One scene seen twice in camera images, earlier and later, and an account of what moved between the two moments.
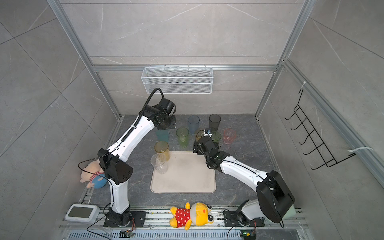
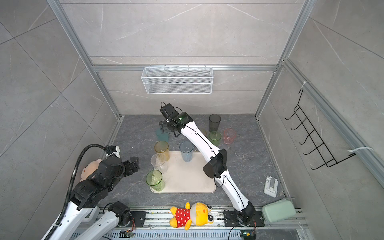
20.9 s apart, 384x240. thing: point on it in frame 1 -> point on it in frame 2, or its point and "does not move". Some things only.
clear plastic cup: x=159 y=162 does not move
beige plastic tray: x=187 y=172 does not move
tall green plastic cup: x=182 y=133 -> x=154 y=179
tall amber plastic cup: x=162 y=147 does not move
